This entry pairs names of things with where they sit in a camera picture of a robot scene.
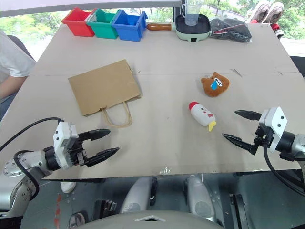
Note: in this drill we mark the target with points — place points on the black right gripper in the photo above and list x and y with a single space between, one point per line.
263 136

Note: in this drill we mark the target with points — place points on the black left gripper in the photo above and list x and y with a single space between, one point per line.
78 154

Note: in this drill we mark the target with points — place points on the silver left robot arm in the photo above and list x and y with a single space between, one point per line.
22 167

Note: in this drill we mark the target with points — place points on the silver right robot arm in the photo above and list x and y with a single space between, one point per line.
293 145

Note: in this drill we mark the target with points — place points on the brown paper bag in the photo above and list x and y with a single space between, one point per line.
106 90

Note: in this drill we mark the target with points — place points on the white chicken plush toy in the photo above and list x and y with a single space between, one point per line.
202 114

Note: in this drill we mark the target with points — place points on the white shoe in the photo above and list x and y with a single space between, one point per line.
68 186

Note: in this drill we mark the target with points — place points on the brown bear plush toy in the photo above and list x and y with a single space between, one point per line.
215 84

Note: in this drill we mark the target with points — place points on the silver left robot leg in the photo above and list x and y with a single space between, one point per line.
139 194

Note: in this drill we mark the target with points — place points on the silver robot leg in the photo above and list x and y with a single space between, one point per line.
199 196
139 194

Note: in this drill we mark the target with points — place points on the brown cardboard table cover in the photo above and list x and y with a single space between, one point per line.
152 100

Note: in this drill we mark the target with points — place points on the silver right robot leg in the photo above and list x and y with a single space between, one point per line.
199 196

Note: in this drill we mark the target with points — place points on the silver robot torso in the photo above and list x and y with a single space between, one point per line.
152 220

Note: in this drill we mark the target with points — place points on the black cloth bundle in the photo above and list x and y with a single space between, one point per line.
230 29

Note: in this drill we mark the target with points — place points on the green electric frying pan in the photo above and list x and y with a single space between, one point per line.
190 26

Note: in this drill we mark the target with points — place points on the person in white shirt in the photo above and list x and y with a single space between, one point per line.
10 71

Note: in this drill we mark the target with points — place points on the green plastic bin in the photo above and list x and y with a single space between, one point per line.
103 25

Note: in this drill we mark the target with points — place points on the blue plastic bin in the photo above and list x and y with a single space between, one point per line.
128 27

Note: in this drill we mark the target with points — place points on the red plastic bin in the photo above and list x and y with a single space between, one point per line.
78 22

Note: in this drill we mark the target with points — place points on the clear measuring cup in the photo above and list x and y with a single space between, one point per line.
191 12

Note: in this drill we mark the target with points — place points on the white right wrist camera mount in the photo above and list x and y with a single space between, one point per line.
276 124

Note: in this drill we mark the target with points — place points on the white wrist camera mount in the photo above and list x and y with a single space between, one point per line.
276 124
62 143

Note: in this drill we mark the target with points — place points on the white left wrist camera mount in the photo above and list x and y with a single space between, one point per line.
62 143

